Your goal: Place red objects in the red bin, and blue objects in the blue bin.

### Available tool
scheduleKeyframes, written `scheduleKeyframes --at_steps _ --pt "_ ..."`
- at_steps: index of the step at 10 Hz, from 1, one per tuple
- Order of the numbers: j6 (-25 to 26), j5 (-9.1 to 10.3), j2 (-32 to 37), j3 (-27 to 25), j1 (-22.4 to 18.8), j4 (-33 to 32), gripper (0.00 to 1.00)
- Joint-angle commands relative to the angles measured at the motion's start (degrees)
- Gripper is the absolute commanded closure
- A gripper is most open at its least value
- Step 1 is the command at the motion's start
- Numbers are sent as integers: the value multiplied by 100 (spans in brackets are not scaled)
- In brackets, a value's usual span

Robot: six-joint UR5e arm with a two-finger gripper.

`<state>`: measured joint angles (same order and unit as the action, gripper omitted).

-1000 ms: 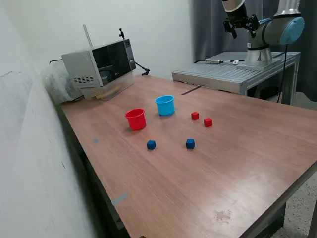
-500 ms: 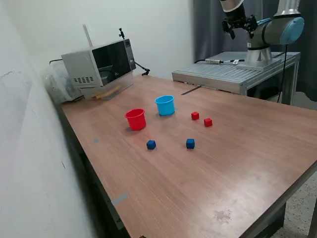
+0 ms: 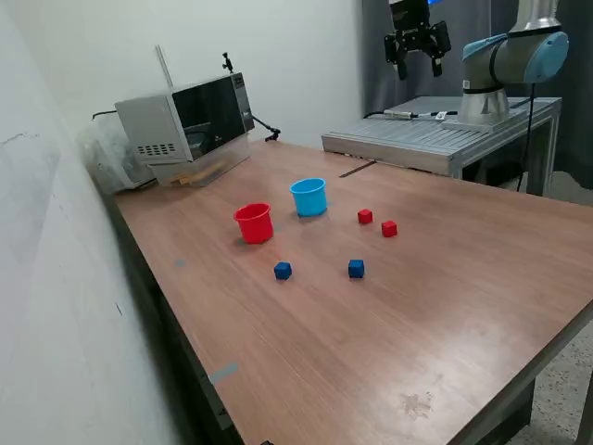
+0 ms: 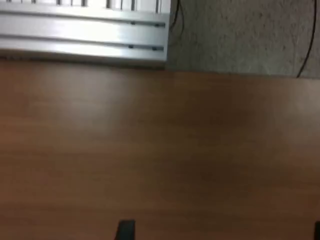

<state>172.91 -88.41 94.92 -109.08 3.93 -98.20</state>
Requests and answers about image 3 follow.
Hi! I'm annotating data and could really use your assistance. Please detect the black flat strip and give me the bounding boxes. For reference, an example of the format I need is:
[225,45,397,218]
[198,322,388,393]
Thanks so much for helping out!
[338,160,376,179]

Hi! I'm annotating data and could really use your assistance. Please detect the thin white rod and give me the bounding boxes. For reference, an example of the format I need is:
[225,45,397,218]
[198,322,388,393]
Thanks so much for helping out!
[155,44,174,89]

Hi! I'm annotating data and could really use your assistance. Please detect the aluminium robot mounting table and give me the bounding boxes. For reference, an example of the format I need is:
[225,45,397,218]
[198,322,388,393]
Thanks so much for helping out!
[322,95,563,196]

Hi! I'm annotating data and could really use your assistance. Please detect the clear plastic bag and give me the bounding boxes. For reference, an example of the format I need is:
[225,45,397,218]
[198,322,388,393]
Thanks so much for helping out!
[76,113,157,196]

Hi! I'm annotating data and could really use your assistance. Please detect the silver microwave oven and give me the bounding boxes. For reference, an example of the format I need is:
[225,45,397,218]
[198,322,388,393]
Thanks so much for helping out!
[114,71,257,164]

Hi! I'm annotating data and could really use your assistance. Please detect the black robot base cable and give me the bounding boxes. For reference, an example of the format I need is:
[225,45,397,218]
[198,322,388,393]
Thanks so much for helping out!
[517,81,538,194]

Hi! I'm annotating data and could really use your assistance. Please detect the blue plastic cup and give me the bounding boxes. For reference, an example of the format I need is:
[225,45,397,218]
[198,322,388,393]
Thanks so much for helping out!
[289,177,328,218]

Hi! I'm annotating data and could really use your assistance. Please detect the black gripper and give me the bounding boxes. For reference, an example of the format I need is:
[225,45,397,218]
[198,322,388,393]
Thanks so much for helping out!
[384,0,452,82]

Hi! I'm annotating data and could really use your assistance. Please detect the red plastic cup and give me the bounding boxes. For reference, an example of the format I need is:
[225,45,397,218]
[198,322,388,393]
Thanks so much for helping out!
[233,202,275,246]

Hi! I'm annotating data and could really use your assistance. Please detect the wooden blocks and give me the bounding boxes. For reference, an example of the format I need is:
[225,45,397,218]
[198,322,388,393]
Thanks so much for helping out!
[169,159,228,188]

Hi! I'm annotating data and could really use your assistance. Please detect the grey tape strip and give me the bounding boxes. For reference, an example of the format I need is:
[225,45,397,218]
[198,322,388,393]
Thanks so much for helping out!
[208,362,240,386]

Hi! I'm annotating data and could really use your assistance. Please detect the metal connector with cable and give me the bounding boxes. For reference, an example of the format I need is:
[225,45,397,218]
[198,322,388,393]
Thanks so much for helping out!
[363,109,460,121]

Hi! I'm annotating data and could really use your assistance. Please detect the dark grey curtain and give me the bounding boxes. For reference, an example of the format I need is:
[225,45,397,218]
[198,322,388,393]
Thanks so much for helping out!
[360,0,593,191]

